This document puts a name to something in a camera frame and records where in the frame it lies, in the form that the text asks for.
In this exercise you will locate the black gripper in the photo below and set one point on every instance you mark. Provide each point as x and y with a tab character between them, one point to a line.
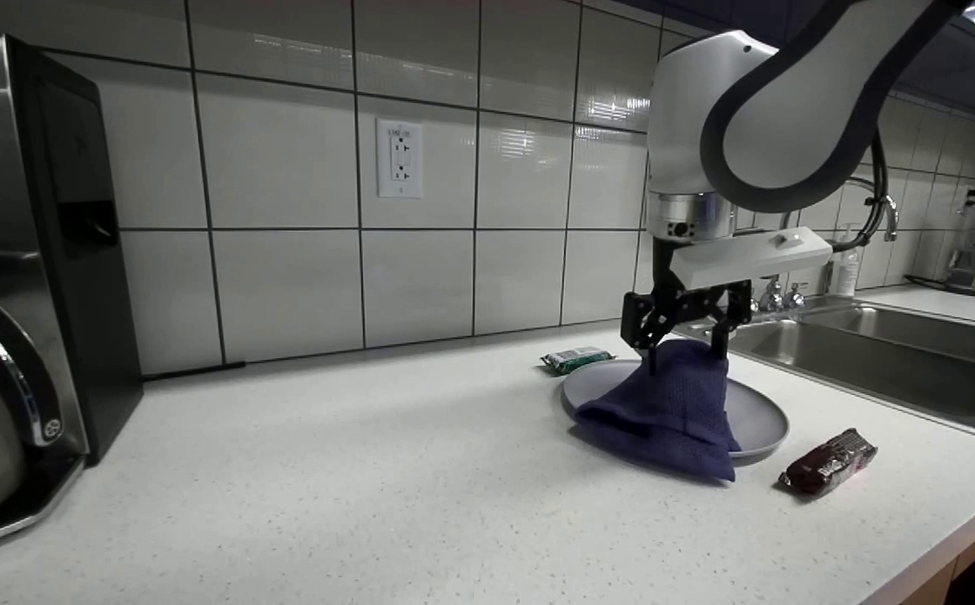
683	300

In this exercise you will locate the dark blue waffle towel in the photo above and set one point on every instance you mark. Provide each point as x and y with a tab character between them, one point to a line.
666	413

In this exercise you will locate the green snack packet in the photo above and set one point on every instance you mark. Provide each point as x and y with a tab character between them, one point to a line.
576	360

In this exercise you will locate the brown snack bar wrapper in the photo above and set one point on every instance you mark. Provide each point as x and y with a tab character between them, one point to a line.
828	460

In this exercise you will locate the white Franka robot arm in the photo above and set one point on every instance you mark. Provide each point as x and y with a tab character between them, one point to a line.
802	122

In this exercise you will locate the grey round plate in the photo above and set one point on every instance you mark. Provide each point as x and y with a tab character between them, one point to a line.
759	424

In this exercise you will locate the clear soap bottle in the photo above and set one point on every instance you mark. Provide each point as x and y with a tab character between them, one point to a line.
840	273

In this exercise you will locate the stainless steel sink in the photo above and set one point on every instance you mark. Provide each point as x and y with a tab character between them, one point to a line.
903	356

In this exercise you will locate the black stainless countertop oven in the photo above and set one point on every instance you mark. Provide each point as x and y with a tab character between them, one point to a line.
61	247

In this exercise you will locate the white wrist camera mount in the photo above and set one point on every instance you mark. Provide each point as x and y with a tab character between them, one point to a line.
752	260

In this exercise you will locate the white wall outlet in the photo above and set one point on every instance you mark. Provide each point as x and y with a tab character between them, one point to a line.
400	160

